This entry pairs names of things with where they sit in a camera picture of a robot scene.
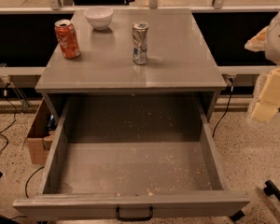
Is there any orange soda can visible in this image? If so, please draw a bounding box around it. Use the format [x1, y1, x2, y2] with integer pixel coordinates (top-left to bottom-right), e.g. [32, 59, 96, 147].
[54, 20, 80, 59]

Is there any black cable right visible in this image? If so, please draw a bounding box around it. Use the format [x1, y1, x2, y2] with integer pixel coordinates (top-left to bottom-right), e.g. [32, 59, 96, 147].
[211, 77, 235, 139]

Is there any black stand leg right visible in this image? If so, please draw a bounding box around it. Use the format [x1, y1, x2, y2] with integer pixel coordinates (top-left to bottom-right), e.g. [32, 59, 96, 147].
[263, 180, 280, 202]

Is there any white bowl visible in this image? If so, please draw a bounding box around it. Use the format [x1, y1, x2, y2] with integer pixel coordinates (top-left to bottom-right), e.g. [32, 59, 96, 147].
[84, 7, 114, 30]

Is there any black floor cable left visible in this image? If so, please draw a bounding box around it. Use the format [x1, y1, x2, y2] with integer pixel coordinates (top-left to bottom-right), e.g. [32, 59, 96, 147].
[24, 166, 45, 199]

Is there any grey top drawer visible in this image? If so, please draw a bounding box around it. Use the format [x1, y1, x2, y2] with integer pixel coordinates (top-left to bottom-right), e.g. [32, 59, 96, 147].
[13, 94, 249, 221]

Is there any crushed silver can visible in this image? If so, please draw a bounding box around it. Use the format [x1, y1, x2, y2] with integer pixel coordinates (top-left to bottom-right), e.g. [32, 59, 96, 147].
[132, 21, 148, 64]

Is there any brown cardboard box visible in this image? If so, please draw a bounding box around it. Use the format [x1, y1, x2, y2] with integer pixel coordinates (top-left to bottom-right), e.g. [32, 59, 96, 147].
[26, 101, 52, 164]

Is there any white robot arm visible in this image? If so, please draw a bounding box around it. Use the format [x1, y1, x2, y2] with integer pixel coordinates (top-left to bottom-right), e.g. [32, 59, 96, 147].
[245, 11, 280, 127]

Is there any black top drawer handle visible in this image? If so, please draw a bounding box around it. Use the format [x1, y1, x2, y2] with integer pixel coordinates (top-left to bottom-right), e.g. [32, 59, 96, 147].
[116, 207, 153, 222]

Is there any grey drawer cabinet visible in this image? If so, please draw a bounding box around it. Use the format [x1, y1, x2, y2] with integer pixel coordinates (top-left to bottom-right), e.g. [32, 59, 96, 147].
[35, 8, 226, 115]

